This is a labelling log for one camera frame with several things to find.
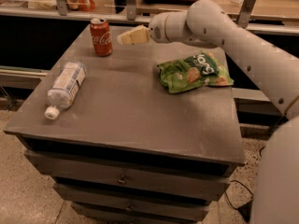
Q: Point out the grey metal bracket left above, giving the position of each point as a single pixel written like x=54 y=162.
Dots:
x=59 y=0

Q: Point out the clear plastic water bottle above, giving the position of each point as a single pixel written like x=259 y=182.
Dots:
x=65 y=88

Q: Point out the grey metal bracket right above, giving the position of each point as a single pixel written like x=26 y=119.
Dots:
x=245 y=12

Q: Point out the grey metal bracket middle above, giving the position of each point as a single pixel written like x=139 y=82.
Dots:
x=131 y=9

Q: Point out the black floor power box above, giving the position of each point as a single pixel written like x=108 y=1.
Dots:
x=245 y=210

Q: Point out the grey drawer cabinet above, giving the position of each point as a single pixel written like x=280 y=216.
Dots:
x=128 y=150

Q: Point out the green chip bag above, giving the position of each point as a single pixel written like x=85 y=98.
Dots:
x=199 y=70

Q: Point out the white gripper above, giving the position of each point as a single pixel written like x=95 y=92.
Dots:
x=157 y=30

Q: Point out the red coke can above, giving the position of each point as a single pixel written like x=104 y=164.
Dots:
x=101 y=37

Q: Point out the grey metal bracket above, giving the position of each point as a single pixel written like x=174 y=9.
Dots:
x=245 y=12
x=131 y=9
x=59 y=0

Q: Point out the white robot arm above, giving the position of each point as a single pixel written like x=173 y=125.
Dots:
x=273 y=70

